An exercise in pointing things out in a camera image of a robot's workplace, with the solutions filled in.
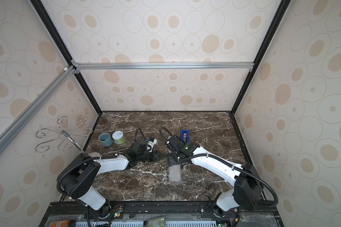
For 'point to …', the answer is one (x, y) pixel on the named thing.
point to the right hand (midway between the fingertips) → (177, 158)
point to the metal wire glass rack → (67, 143)
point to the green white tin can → (118, 136)
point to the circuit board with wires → (121, 209)
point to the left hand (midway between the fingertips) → (166, 156)
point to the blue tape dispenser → (184, 135)
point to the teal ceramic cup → (105, 139)
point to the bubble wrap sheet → (174, 173)
